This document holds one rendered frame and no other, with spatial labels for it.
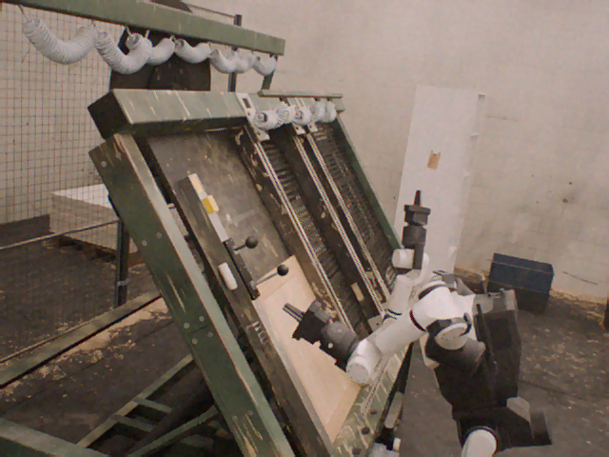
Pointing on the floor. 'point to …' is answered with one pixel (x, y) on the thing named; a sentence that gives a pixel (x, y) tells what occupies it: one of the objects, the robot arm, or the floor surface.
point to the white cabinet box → (441, 166)
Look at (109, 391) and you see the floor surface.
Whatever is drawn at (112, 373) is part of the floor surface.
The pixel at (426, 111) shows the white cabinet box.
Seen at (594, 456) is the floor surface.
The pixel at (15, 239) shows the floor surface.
